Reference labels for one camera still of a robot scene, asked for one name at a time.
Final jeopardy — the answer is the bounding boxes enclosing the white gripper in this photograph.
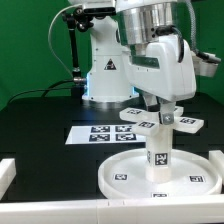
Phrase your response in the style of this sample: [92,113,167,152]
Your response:
[122,35,196,125]

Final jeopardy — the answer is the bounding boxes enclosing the white cross-shaped table base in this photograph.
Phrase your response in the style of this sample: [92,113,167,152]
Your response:
[119,106,204,136]

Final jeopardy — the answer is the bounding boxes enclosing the white round table top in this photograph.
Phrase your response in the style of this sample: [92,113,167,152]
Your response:
[98,148,222,199]

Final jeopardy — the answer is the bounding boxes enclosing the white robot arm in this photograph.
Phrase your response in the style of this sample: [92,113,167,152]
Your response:
[68,0,196,125]

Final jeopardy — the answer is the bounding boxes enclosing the white right border block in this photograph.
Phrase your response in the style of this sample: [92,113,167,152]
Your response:
[209,150,224,185]

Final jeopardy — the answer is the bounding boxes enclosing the white border block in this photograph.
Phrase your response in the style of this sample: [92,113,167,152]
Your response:
[209,150,224,185]
[0,158,16,200]

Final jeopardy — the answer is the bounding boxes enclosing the white fiducial marker sheet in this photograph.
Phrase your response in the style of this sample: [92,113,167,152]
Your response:
[65,124,145,145]

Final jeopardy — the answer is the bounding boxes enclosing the white left border block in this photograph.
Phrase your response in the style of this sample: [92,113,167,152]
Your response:
[0,158,16,200]

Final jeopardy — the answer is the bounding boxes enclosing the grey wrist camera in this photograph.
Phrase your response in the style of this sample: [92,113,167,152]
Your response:
[192,53,221,77]

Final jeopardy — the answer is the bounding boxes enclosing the black cable on table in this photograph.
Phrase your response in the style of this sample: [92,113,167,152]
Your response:
[6,79,84,105]

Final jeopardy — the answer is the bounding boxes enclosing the grey braided wrist cable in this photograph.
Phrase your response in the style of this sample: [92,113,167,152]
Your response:
[185,0,201,54]

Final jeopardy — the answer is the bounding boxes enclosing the white front border rail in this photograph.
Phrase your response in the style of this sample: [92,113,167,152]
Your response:
[0,195,224,224]

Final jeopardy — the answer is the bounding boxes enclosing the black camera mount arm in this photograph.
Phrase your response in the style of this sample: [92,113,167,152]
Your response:
[62,7,93,96]

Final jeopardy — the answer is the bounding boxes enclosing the grey camera on mount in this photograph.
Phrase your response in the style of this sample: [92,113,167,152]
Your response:
[82,0,116,16]

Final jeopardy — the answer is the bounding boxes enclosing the grey camera cable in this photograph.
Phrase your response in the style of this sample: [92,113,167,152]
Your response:
[47,4,81,80]

